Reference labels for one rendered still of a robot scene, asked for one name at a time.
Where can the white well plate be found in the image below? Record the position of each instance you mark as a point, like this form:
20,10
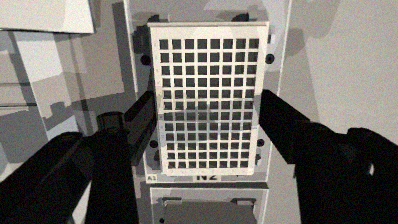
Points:
207,116

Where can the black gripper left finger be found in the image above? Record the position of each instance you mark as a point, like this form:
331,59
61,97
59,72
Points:
47,187

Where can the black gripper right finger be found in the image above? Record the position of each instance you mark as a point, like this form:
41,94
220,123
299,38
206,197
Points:
328,190

